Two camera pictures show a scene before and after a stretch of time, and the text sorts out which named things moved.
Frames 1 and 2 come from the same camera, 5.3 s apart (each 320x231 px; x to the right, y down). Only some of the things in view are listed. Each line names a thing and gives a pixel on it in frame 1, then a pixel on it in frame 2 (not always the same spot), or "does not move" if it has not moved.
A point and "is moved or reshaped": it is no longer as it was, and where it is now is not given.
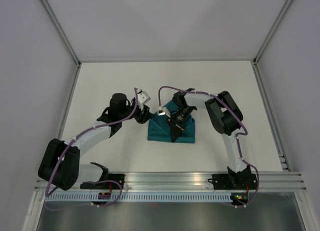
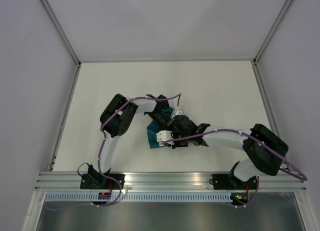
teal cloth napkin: (159, 128) is moved or reshaped
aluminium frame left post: (59, 27) does not move
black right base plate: (242, 180) does not move
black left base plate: (119, 178) does not move
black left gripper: (144, 117) to (167, 123)
